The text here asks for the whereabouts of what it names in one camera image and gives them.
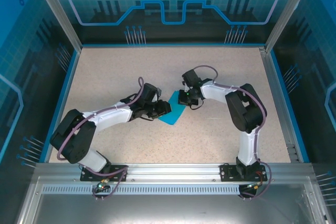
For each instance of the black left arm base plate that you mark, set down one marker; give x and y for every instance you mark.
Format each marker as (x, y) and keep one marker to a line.
(85, 176)

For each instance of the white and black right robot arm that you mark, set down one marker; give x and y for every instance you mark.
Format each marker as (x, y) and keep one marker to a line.
(249, 145)

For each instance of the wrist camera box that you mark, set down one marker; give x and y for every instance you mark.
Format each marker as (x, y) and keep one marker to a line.
(183, 83)
(158, 92)

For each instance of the aluminium frame post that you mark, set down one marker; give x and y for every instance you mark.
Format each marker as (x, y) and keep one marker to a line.
(60, 14)
(287, 11)

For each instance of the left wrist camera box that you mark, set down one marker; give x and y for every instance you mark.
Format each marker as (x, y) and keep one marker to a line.
(158, 92)

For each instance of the table side rail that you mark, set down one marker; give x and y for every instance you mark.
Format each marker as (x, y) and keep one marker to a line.
(69, 77)
(272, 77)

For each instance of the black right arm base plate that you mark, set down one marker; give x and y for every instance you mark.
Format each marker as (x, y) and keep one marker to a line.
(227, 174)

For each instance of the blue square paper sheet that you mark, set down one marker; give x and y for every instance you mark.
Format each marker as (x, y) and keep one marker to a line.
(174, 116)

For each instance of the aluminium mounting rail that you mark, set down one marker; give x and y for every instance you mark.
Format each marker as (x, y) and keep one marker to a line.
(173, 171)

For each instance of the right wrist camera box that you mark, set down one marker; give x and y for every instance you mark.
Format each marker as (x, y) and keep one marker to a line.
(183, 83)

